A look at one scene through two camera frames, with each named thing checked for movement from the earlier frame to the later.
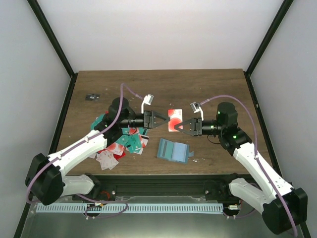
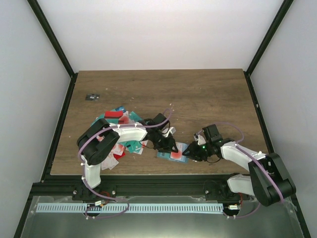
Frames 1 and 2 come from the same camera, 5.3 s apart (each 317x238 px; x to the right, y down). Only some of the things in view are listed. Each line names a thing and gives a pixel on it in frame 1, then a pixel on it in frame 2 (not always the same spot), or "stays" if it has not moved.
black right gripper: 193,122 to 193,153
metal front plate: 235,222 stays
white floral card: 107,159 stays
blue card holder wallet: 176,152 stays
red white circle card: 176,116 to 177,155
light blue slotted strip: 129,208 stays
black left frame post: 34,6 stays
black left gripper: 149,119 to 168,146
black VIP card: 92,97 stays
